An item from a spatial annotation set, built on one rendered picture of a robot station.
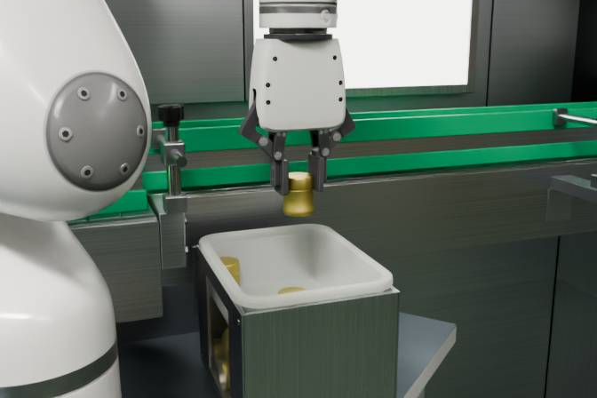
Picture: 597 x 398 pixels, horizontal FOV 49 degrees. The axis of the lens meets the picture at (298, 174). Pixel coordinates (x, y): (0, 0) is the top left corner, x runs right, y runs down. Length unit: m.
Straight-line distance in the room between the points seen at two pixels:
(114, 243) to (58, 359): 0.32
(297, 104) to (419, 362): 0.54
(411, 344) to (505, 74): 0.54
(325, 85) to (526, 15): 0.69
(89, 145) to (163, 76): 0.64
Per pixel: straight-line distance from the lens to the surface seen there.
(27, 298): 0.48
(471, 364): 1.46
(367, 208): 0.97
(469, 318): 1.41
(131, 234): 0.78
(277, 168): 0.72
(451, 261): 1.34
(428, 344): 1.15
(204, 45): 1.04
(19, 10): 0.41
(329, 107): 0.71
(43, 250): 0.52
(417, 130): 1.00
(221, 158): 0.90
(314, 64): 0.70
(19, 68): 0.39
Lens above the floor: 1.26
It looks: 13 degrees down
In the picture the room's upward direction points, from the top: straight up
